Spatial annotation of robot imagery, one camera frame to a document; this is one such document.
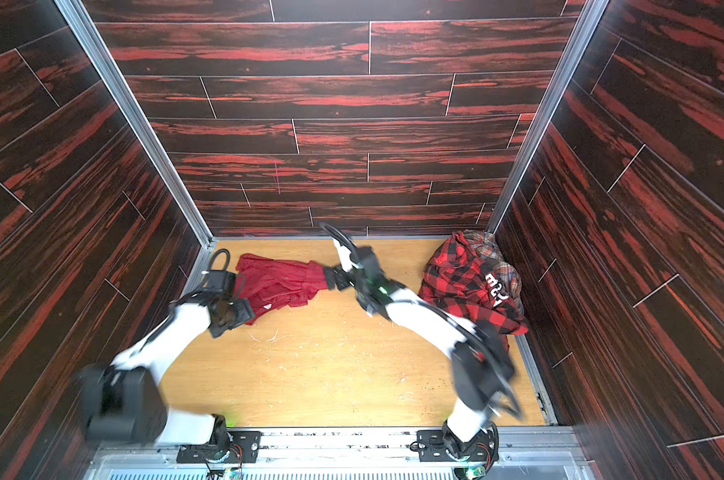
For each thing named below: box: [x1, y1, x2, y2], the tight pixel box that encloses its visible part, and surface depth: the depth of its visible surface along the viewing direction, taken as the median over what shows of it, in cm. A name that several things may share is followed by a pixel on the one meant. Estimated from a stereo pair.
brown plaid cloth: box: [464, 229, 525, 312], surface depth 103 cm
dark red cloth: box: [234, 253, 329, 325], surface depth 104 cm
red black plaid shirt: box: [418, 232, 529, 335], surface depth 97 cm
